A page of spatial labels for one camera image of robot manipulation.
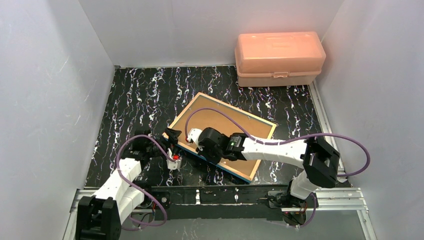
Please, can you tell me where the brown cardboard backing board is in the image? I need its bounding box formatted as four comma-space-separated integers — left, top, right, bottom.
169, 92, 277, 161

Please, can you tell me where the blue wooden picture frame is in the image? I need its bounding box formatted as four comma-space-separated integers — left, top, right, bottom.
162, 92, 278, 184

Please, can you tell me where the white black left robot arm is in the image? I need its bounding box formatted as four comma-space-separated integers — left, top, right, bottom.
75, 128, 182, 240

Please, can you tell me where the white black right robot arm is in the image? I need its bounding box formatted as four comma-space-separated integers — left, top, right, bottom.
187, 127, 340, 200

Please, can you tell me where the orange translucent plastic box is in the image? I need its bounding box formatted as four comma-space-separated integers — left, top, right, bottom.
234, 31, 326, 87

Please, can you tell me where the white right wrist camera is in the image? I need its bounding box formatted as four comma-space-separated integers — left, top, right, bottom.
186, 128, 203, 147

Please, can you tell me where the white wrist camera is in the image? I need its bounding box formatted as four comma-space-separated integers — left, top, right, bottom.
186, 128, 203, 147
166, 148, 182, 170

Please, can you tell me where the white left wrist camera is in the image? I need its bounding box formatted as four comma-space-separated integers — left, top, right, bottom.
166, 148, 182, 170

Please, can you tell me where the aluminium rail base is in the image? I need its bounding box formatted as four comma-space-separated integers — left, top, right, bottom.
62, 188, 377, 240

